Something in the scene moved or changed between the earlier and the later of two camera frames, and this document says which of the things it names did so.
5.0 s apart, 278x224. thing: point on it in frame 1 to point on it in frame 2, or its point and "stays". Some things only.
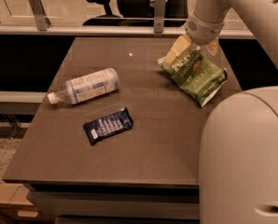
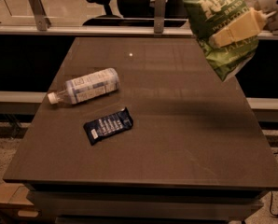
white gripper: (203, 32) to (275, 7)
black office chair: (135, 7) stays
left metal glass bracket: (42, 21) stays
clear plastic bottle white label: (97, 83) stays
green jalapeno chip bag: (199, 77) to (208, 12)
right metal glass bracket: (159, 7) stays
